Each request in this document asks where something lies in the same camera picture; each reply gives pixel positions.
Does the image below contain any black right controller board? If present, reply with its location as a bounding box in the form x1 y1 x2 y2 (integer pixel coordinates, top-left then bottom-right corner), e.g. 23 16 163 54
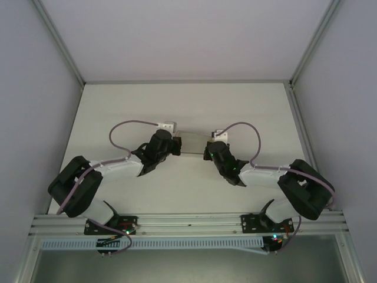
263 234 286 256

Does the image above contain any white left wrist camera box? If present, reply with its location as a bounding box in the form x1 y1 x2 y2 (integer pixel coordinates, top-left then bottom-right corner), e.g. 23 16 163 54
155 120 178 133

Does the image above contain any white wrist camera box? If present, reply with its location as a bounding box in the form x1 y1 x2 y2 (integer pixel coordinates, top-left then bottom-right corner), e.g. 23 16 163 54
214 128 230 142
155 120 178 133

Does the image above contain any aluminium frame side rail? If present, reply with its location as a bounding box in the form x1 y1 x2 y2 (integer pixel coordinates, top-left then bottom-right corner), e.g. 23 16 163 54
16 232 41 283
335 229 368 283

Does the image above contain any grey wall base rail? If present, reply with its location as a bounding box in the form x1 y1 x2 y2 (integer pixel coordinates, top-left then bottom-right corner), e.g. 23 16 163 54
83 78 293 87

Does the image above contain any aluminium frame corner post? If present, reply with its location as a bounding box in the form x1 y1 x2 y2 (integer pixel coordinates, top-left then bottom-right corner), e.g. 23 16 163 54
37 0 87 88
289 0 343 88

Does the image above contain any aluminium table side rail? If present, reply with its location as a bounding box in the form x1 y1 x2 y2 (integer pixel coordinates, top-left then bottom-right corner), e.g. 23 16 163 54
283 82 332 212

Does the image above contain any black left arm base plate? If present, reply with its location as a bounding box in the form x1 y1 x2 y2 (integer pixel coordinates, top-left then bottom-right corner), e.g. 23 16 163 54
84 215 139 236

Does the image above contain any grey metal sheet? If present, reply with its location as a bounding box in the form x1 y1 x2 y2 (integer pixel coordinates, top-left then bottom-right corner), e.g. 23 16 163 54
29 249 354 283

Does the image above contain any aluminium mounting beam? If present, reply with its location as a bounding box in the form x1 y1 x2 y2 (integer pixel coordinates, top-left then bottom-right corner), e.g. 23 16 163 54
29 209 350 237

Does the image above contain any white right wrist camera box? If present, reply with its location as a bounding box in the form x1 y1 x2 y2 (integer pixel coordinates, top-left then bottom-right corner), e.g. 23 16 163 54
214 128 230 142

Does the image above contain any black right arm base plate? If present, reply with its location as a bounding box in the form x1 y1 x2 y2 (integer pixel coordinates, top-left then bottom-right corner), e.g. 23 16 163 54
240 213 295 234

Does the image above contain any slotted grey cable duct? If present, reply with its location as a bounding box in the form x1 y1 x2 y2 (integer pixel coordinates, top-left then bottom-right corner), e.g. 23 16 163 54
41 237 265 251

